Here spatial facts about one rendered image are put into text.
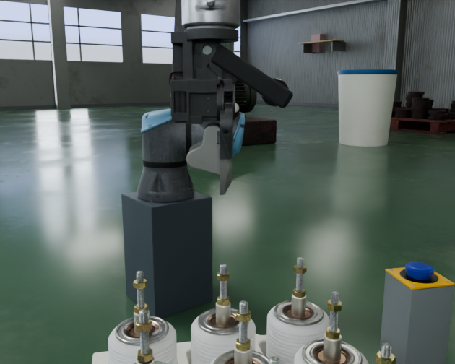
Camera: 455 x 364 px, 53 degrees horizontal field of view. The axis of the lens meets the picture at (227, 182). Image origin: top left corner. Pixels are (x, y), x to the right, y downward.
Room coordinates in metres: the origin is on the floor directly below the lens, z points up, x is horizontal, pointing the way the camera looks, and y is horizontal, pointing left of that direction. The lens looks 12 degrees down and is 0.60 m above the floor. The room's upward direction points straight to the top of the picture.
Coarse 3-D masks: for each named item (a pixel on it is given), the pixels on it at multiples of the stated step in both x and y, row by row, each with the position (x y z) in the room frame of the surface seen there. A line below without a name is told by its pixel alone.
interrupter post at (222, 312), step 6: (216, 306) 0.62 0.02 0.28; (222, 306) 0.61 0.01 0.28; (228, 306) 0.61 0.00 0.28; (216, 312) 0.62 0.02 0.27; (222, 312) 0.61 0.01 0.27; (228, 312) 0.62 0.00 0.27; (216, 318) 0.62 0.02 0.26; (222, 318) 0.61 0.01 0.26; (228, 318) 0.62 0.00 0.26; (222, 324) 0.61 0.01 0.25
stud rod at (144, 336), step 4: (140, 312) 0.48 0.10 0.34; (144, 312) 0.48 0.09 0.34; (140, 316) 0.48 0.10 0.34; (144, 316) 0.48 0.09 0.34; (140, 320) 0.48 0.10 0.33; (144, 320) 0.48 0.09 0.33; (140, 332) 0.48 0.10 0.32; (144, 332) 0.48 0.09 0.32; (148, 332) 0.48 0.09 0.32; (140, 336) 0.48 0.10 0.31; (144, 336) 0.48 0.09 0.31; (148, 336) 0.48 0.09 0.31; (140, 340) 0.48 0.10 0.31; (144, 340) 0.48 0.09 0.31; (148, 340) 0.48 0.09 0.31; (140, 344) 0.48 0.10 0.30; (144, 344) 0.48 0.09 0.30; (148, 344) 0.48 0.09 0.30; (144, 348) 0.48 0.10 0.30; (148, 348) 0.48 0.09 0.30; (144, 352) 0.48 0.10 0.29; (148, 352) 0.48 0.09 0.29
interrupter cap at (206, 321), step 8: (208, 312) 0.65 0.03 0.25; (232, 312) 0.65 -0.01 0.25; (200, 320) 0.62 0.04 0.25; (208, 320) 0.62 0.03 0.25; (232, 320) 0.63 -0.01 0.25; (200, 328) 0.60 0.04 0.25; (208, 328) 0.60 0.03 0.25; (216, 328) 0.60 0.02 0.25; (224, 328) 0.60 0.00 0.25; (232, 328) 0.60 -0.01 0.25
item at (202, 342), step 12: (192, 324) 0.62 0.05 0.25; (252, 324) 0.62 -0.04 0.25; (192, 336) 0.61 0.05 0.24; (204, 336) 0.59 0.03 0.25; (216, 336) 0.58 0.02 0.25; (228, 336) 0.58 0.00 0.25; (252, 336) 0.60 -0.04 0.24; (192, 348) 0.61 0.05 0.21; (204, 348) 0.58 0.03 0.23; (216, 348) 0.58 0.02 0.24; (228, 348) 0.58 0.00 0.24; (252, 348) 0.60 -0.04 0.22; (192, 360) 0.61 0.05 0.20; (204, 360) 0.58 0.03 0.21
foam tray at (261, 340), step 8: (256, 336) 0.70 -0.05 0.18; (264, 336) 0.71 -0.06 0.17; (184, 344) 0.68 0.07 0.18; (256, 344) 0.68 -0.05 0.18; (264, 344) 0.69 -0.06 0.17; (96, 352) 0.65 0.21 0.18; (104, 352) 0.65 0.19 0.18; (184, 352) 0.65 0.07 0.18; (264, 352) 0.69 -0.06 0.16; (96, 360) 0.63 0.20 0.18; (104, 360) 0.63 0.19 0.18; (184, 360) 0.63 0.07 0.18
